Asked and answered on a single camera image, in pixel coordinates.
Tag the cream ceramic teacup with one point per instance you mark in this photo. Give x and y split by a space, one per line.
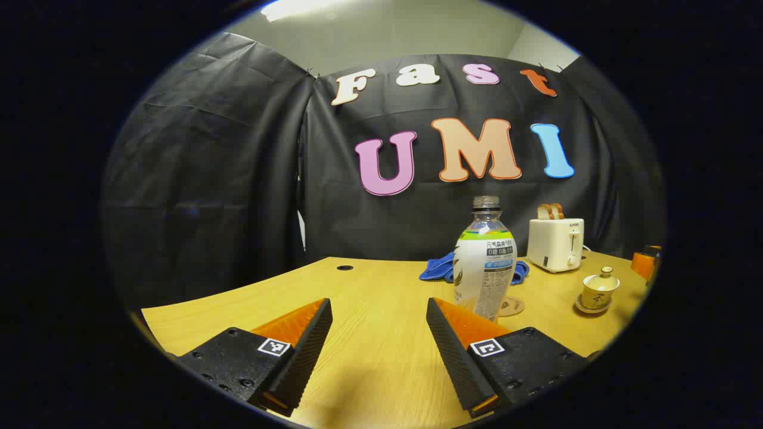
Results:
598 299

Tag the white toaster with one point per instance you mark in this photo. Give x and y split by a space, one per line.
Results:
554 244

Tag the round cork coaster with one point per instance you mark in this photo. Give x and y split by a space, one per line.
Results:
514 307

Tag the clear plastic water bottle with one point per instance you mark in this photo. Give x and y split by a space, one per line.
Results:
484 268

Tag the black backdrop cloth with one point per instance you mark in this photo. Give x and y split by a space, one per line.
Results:
238 179

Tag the cream ceramic saucer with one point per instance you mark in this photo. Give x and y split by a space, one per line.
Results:
587 308

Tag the toast slice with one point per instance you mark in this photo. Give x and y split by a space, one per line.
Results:
559 211
544 212

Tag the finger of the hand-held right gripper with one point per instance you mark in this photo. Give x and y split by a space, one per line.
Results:
642 265

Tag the cream teacup lid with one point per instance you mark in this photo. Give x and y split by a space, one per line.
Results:
602 281

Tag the blue towel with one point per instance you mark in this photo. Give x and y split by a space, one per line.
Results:
438 269

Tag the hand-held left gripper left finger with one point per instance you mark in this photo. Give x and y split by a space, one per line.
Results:
307 357

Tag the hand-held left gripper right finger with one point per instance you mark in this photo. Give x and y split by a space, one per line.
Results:
456 357

